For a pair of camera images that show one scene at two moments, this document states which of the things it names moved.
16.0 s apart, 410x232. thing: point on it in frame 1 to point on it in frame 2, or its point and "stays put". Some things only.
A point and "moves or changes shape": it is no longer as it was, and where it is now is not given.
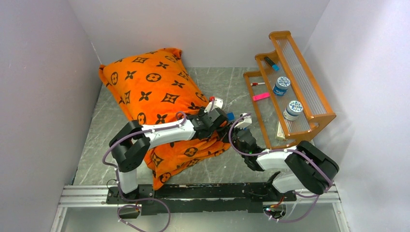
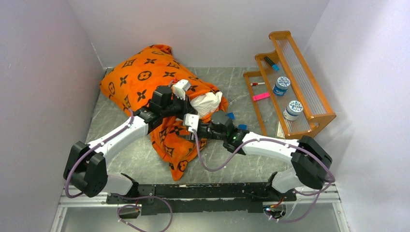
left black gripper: [201, 112] to [186, 108]
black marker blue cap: [275, 66] stays put
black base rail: [199, 197] stays put
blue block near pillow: [230, 116] stays put
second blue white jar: [293, 110] stays put
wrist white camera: [217, 103] to [180, 87]
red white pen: [256, 83] stays put
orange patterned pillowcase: [156, 88] moves or changes shape
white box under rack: [280, 133] stays put
